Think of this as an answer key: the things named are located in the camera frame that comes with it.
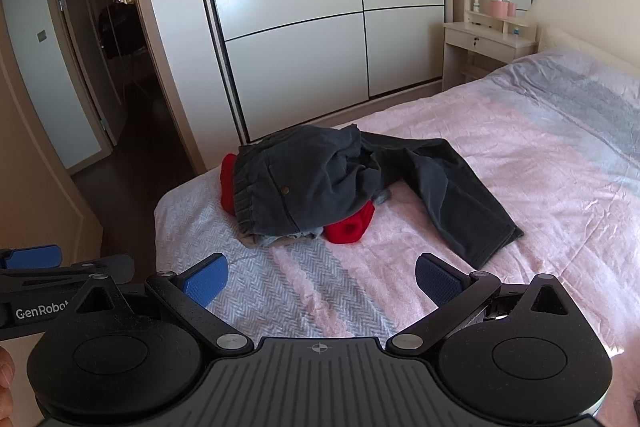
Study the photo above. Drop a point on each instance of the person's left hand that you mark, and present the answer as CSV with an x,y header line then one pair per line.
x,y
5,369

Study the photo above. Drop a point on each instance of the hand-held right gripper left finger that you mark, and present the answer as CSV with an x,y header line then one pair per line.
x,y
207,279

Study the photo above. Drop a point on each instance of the dark grey pants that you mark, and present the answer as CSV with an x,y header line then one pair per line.
x,y
300,187

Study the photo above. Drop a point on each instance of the dark hanging garment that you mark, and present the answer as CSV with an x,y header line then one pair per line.
x,y
120,24

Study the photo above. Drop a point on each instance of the beige headboard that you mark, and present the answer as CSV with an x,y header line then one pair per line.
x,y
575,39

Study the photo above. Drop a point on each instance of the cream vanity table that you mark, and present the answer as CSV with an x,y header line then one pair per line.
x,y
480,39

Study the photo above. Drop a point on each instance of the white room door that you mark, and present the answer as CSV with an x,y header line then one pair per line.
x,y
50,97

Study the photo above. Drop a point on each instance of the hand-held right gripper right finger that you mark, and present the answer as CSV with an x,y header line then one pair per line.
x,y
437,279

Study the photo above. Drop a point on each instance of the bed with pink grey cover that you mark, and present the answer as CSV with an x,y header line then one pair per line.
x,y
500,147

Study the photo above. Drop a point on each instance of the red knitted garment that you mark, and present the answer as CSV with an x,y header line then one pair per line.
x,y
350,227

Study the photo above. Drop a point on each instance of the light grey garment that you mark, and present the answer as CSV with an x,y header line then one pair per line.
x,y
300,238

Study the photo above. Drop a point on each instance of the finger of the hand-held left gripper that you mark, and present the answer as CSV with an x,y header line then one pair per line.
x,y
30,257

